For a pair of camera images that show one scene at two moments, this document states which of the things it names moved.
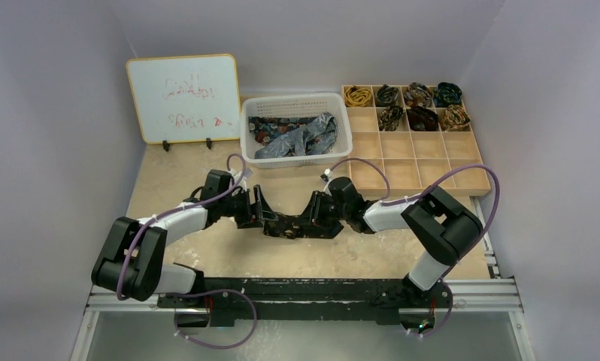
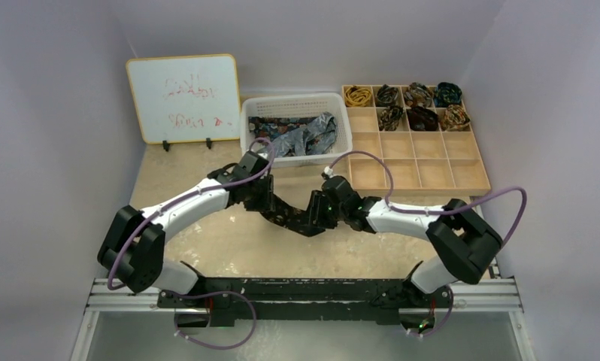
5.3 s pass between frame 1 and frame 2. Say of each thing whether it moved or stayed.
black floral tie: moved
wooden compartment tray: stayed
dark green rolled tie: stayed
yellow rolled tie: stayed
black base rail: stayed
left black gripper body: moved
